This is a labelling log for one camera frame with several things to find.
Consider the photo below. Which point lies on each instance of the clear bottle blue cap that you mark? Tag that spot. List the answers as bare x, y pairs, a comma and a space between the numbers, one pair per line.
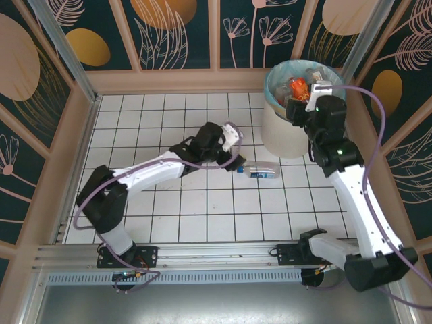
263, 170

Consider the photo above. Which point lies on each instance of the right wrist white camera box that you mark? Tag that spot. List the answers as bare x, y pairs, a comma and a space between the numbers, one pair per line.
315, 92

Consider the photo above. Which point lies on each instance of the light blue bin liner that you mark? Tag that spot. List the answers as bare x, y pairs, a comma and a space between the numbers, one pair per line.
271, 81

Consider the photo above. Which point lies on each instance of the grey metal panel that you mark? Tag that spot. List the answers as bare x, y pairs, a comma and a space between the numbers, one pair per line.
216, 303

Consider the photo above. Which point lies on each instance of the aluminium table side rail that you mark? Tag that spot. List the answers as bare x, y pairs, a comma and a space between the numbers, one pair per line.
86, 135

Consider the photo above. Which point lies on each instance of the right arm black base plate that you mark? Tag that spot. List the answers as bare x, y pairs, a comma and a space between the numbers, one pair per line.
287, 254

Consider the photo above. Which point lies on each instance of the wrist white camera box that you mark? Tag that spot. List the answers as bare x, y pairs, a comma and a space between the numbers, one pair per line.
315, 92
231, 135

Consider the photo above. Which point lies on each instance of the aluminium mounting rail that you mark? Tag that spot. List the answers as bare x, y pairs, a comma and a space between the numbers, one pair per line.
209, 253

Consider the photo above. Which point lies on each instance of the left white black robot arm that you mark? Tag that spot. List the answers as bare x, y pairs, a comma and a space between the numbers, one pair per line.
152, 172

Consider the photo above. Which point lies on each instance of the aluminium frame post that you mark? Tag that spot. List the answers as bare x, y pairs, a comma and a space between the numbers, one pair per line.
368, 30
67, 54

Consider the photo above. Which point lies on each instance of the white waste bin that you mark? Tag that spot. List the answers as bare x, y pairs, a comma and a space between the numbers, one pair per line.
283, 138

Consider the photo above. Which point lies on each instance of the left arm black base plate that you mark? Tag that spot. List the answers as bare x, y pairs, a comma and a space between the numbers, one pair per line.
148, 254

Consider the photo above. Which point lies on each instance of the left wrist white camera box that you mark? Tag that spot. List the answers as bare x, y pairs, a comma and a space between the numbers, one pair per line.
231, 135

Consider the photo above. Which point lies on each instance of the orange label NFC bottle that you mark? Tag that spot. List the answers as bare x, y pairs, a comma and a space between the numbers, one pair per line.
299, 89

